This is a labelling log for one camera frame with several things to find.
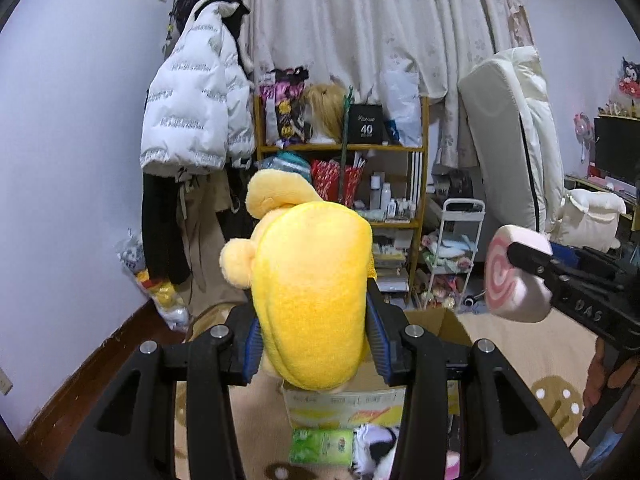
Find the white-haired plush doll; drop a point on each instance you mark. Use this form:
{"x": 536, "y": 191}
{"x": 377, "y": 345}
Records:
{"x": 372, "y": 447}

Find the white trolley cart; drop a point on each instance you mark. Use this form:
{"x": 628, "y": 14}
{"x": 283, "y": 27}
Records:
{"x": 460, "y": 240}

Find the black gift box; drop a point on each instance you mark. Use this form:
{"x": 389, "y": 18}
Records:
{"x": 366, "y": 122}

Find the teal storage bag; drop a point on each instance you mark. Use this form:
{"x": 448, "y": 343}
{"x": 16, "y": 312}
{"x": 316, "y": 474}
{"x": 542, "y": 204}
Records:
{"x": 287, "y": 162}

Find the black garment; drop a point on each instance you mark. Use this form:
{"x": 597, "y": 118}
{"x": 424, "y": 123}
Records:
{"x": 162, "y": 230}

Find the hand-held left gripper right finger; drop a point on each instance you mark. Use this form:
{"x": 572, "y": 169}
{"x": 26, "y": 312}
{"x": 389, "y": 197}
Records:
{"x": 377, "y": 340}

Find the white folded mattress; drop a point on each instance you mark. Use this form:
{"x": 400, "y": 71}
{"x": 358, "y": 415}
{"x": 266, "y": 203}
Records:
{"x": 500, "y": 135}

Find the yellow plush toy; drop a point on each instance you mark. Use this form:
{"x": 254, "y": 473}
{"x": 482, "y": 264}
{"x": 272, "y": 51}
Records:
{"x": 310, "y": 285}

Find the green tissue pack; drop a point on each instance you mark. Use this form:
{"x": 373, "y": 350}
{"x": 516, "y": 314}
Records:
{"x": 322, "y": 447}

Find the wooden shelf unit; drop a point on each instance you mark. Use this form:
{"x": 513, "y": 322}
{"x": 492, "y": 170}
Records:
{"x": 422, "y": 185}

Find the pink swirl plush cushion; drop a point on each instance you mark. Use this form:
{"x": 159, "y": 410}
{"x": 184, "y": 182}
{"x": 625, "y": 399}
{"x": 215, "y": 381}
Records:
{"x": 505, "y": 280}

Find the clear plastic bag of toys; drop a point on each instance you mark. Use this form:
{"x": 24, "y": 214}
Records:
{"x": 160, "y": 290}

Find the floral cream curtain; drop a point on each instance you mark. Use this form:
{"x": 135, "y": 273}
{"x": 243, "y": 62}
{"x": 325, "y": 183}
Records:
{"x": 360, "y": 25}

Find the blonde wig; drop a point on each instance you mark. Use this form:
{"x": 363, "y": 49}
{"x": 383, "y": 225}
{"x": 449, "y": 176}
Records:
{"x": 324, "y": 110}

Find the beige coat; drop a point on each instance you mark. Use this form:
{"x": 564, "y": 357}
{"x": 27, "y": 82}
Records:
{"x": 207, "y": 240}

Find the group of white cosmetic bottles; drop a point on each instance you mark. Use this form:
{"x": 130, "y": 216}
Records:
{"x": 385, "y": 200}

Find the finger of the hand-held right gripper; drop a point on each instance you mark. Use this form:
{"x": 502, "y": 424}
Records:
{"x": 530, "y": 257}

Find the white flat boards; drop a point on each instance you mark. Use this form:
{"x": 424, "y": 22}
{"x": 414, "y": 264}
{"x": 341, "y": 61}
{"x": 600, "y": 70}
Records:
{"x": 416, "y": 185}

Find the stack of magazines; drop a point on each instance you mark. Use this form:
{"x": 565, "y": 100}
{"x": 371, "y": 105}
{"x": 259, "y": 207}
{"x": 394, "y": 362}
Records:
{"x": 390, "y": 260}

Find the black and pink plush figure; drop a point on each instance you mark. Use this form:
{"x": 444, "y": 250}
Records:
{"x": 629, "y": 77}

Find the green stick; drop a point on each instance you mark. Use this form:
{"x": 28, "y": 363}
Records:
{"x": 345, "y": 160}

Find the person's right hand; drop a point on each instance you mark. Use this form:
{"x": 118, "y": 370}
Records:
{"x": 622, "y": 375}

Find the printed cartoon bag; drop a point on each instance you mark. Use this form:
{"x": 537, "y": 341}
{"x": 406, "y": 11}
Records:
{"x": 282, "y": 110}

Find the red patterned gift bag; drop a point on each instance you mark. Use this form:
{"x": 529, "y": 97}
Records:
{"x": 330, "y": 177}

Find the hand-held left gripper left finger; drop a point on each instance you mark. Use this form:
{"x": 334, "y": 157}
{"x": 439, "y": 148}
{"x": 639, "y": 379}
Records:
{"x": 251, "y": 360}

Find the black monitor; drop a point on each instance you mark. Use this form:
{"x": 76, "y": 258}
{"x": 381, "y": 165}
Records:
{"x": 617, "y": 152}

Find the white puffer jacket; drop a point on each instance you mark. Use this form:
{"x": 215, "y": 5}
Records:
{"x": 195, "y": 95}

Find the person's blue pants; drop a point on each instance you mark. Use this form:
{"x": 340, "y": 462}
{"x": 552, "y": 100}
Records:
{"x": 602, "y": 455}

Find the cream cushion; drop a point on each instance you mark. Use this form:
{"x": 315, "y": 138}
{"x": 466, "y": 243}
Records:
{"x": 590, "y": 220}

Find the pink desk fan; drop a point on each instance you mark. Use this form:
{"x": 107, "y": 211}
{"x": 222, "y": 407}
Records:
{"x": 584, "y": 130}

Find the cardboard box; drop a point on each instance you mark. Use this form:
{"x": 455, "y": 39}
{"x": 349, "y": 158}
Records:
{"x": 320, "y": 405}

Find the white plastic bag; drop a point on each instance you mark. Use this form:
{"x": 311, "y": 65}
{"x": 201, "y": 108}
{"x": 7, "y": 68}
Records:
{"x": 402, "y": 110}

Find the white wall socket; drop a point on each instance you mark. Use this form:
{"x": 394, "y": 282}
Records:
{"x": 5, "y": 382}

